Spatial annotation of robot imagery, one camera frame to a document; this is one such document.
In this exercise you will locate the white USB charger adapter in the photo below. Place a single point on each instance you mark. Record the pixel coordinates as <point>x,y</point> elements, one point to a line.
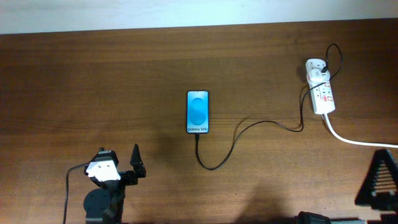
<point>316,76</point>

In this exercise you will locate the white power strip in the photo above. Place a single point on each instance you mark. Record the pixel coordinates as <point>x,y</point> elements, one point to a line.
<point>321,93</point>

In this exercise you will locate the blue screen smartphone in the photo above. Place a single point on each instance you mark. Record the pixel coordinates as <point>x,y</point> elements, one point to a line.
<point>198,112</point>

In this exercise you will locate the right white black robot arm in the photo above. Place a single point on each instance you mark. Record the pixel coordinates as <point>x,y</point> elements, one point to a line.
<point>313,218</point>

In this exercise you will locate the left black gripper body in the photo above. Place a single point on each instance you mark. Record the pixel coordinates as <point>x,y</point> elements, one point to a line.
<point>127,177</point>

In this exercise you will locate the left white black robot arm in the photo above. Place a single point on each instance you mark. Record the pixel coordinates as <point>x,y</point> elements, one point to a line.
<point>105,204</point>

